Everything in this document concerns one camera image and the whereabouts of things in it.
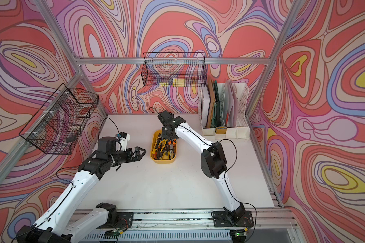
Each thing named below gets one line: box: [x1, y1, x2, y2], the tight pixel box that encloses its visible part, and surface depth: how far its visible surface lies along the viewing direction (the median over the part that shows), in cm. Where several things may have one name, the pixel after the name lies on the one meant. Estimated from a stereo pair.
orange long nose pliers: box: [167, 138, 177, 157], surface depth 93 cm
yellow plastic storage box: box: [150, 129, 177, 165], surface depth 95 cm
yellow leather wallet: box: [214, 126, 228, 135], surface depth 100 cm
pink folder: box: [224, 79, 239, 128], surface depth 92 cm
